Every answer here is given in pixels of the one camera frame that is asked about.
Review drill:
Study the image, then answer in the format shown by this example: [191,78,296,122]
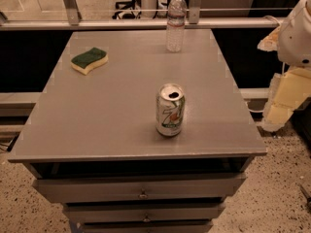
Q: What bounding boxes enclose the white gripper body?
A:
[278,0,311,67]

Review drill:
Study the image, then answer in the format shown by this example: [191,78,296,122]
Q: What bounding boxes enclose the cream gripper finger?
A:
[258,26,281,51]
[261,66,311,132]

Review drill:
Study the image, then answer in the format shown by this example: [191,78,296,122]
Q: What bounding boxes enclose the white green 7up can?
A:
[156,83,186,137]

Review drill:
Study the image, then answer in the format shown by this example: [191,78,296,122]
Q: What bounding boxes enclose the green yellow sponge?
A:
[71,48,108,75]

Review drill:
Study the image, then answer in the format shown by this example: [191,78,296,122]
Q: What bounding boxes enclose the clear plastic water bottle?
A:
[166,0,187,52]

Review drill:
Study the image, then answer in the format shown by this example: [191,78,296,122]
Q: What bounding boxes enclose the black office chair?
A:
[112,0,140,19]

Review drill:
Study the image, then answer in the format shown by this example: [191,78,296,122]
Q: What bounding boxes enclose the middle grey drawer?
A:
[64,201,225,223]

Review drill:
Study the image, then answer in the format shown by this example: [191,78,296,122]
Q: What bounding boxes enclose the grey drawer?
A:
[64,201,225,223]
[82,220,213,233]
[33,173,246,203]

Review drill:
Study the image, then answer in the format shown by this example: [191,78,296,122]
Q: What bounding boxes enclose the bottom grey drawer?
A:
[82,220,213,233]

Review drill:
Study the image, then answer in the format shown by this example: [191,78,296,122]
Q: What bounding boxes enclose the top grey drawer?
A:
[33,173,246,203]

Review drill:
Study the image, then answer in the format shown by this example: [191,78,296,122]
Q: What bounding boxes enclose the grey drawer cabinet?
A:
[7,28,268,233]

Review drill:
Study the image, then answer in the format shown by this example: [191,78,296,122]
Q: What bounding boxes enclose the white cable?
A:
[245,100,268,115]

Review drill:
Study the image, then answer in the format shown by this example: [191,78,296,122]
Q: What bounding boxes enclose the metal window rail frame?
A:
[0,0,297,30]

